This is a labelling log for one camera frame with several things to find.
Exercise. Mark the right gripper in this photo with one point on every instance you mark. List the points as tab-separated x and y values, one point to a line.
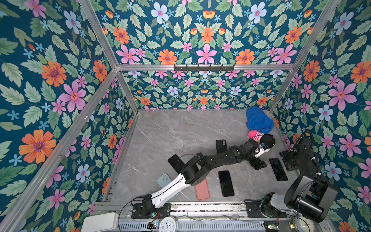
290	166

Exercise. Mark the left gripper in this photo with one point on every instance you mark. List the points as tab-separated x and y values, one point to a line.
259	164

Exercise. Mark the black phone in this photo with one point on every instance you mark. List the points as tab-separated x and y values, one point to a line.
176	163
226	183
278	169

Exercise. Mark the black phone case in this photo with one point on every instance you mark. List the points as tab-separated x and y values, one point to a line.
221	146

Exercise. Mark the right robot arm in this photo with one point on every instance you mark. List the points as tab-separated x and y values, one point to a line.
310	195

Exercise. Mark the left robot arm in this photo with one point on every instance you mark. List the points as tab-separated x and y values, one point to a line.
199	166

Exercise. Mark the pink phone case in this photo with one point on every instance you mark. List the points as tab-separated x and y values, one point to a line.
202	191

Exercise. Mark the light blue phone case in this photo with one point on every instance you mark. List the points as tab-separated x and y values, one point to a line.
164	182

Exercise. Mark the doll with blue cloth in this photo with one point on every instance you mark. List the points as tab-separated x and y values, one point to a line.
259	125

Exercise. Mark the brass alarm clock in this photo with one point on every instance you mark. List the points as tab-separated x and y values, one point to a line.
301	224

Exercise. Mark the white heat sink strip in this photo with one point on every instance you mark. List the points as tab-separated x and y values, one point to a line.
193	226

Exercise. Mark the white clock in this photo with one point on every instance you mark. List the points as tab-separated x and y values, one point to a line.
168	224

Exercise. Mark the white box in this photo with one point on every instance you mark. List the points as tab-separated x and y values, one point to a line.
107	222

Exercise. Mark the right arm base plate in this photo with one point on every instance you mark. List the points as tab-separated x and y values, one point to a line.
255	208

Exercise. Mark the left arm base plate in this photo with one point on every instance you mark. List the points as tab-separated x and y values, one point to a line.
139	212

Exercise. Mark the black hook rail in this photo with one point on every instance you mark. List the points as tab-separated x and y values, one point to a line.
208	67

